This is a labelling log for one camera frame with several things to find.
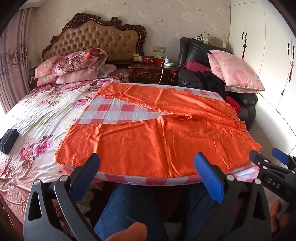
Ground black leather armchair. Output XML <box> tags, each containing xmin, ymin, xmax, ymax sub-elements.
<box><xmin>177</xmin><ymin>37</ymin><xmax>258</xmax><ymax>127</ymax></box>

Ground black garment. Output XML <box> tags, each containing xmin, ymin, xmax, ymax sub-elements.
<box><xmin>196</xmin><ymin>71</ymin><xmax>226</xmax><ymax>98</ymax></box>

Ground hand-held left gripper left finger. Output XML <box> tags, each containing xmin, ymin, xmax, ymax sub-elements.
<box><xmin>23</xmin><ymin>153</ymin><xmax>101</xmax><ymax>241</ymax></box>

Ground pink checked tablecloth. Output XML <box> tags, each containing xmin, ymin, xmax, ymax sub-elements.
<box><xmin>62</xmin><ymin>82</ymin><xmax>263</xmax><ymax>186</ymax></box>

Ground white cable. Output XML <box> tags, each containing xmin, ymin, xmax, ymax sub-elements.
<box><xmin>158</xmin><ymin>58</ymin><xmax>166</xmax><ymax>84</ymax></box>

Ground white patterned pillow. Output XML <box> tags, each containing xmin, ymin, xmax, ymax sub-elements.
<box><xmin>97</xmin><ymin>64</ymin><xmax>117</xmax><ymax>78</ymax></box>

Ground dark wooden nightstand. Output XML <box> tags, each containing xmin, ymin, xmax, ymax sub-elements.
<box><xmin>128</xmin><ymin>61</ymin><xmax>178</xmax><ymax>85</ymax></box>

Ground large pink floral cushion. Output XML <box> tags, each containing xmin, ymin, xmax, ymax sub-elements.
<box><xmin>208</xmin><ymin>49</ymin><xmax>265</xmax><ymax>91</ymax></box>

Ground black case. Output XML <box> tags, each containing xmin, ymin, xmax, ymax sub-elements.
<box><xmin>0</xmin><ymin>128</ymin><xmax>21</xmax><ymax>154</ymax></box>

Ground pale pink pillow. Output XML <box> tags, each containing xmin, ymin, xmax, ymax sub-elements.
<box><xmin>37</xmin><ymin>68</ymin><xmax>100</xmax><ymax>87</ymax></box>

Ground red hanging ornament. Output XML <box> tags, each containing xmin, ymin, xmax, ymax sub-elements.
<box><xmin>241</xmin><ymin>32</ymin><xmax>248</xmax><ymax>60</ymax></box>
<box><xmin>288</xmin><ymin>43</ymin><xmax>295</xmax><ymax>82</ymax></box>

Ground tufted carved headboard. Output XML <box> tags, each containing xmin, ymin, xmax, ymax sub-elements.
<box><xmin>42</xmin><ymin>13</ymin><xmax>147</xmax><ymax>62</ymax></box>

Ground person's right hand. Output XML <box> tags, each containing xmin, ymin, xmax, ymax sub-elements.
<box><xmin>269</xmin><ymin>199</ymin><xmax>292</xmax><ymax>233</ymax></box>

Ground dark red garment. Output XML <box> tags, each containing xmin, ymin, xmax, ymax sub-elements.
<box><xmin>184</xmin><ymin>61</ymin><xmax>212</xmax><ymax>74</ymax></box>

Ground floral bedspread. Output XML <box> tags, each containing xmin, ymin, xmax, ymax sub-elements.
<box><xmin>0</xmin><ymin>77</ymin><xmax>119</xmax><ymax>223</ymax></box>

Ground orange pants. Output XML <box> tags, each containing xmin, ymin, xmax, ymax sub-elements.
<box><xmin>55</xmin><ymin>83</ymin><xmax>262</xmax><ymax>179</ymax></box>

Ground pink patterned curtain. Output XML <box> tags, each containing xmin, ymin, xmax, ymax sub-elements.
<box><xmin>0</xmin><ymin>9</ymin><xmax>33</xmax><ymax>114</ymax></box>

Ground white wardrobe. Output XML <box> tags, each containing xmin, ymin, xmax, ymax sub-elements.
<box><xmin>229</xmin><ymin>0</ymin><xmax>296</xmax><ymax>160</ymax></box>

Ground pink floral pillow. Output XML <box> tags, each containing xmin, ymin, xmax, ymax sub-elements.
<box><xmin>35</xmin><ymin>56</ymin><xmax>64</xmax><ymax>79</ymax></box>

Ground person's legs in blue jeans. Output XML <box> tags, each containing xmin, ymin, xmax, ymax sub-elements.
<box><xmin>94</xmin><ymin>183</ymin><xmax>234</xmax><ymax>241</ymax></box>

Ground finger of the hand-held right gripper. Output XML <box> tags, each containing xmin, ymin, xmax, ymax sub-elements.
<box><xmin>272</xmin><ymin>148</ymin><xmax>296</xmax><ymax>173</ymax></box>
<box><xmin>249</xmin><ymin>150</ymin><xmax>267</xmax><ymax>172</ymax></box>

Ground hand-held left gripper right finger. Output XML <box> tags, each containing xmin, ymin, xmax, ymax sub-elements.
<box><xmin>194</xmin><ymin>152</ymin><xmax>272</xmax><ymax>241</ymax></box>

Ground bright red cloth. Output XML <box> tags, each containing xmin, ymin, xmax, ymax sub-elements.
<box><xmin>225</xmin><ymin>95</ymin><xmax>242</xmax><ymax>114</ymax></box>

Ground person's left hand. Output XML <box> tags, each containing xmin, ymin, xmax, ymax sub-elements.
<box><xmin>108</xmin><ymin>222</ymin><xmax>148</xmax><ymax>241</ymax></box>

